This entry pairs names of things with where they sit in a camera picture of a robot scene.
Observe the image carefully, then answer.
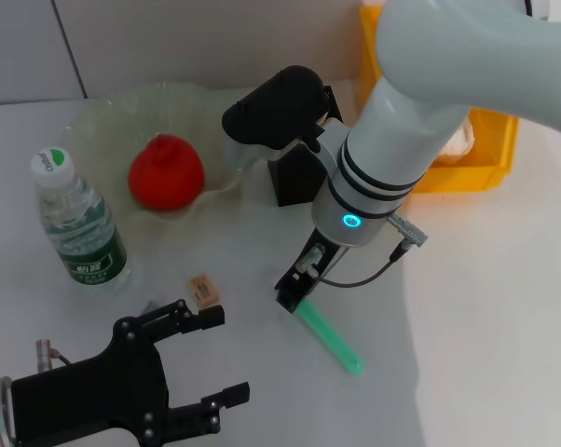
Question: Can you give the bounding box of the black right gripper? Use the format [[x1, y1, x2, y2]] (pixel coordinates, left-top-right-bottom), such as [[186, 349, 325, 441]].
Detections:
[[274, 227, 349, 315]]

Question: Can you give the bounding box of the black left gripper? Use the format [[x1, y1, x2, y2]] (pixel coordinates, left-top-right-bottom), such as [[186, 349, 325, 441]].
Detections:
[[10, 300, 252, 447]]

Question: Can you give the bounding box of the green utility knife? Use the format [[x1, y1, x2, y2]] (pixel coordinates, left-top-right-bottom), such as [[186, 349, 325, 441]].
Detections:
[[294, 299, 365, 377]]

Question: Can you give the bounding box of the small tan eraser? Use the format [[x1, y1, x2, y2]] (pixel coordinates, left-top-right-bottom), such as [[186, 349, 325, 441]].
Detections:
[[189, 275, 220, 308]]

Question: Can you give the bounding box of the red-orange fruit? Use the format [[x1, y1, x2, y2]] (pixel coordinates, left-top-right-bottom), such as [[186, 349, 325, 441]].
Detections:
[[127, 133, 206, 212]]

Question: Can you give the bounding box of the clear green-label water bottle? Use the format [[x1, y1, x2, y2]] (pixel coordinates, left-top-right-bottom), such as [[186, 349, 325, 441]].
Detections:
[[29, 145, 132, 292]]

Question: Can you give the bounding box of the white paper ball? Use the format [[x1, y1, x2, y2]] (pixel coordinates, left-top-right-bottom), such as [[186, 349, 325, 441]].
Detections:
[[432, 115, 476, 165]]

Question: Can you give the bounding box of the black mesh pen holder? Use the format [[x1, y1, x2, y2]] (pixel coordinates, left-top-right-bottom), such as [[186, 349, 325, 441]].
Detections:
[[268, 85, 343, 208]]

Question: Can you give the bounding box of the green glass fruit plate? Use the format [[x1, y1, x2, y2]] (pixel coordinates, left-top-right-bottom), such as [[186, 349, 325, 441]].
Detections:
[[59, 82, 252, 224]]

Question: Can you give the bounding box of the yellow plastic bin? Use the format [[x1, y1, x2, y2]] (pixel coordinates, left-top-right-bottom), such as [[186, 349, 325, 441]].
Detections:
[[359, 4, 519, 195]]

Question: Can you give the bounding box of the right gripper cable with plug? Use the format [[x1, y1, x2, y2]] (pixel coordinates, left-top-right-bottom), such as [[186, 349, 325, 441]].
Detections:
[[294, 211, 430, 289]]

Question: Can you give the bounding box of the gripper cable with plug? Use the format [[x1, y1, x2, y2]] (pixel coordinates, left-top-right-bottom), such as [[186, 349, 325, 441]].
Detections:
[[294, 211, 430, 289], [34, 339, 73, 373]]

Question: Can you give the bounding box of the left gripper cable with plug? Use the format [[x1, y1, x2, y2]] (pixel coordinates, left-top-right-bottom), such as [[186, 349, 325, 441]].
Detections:
[[34, 339, 73, 373]]

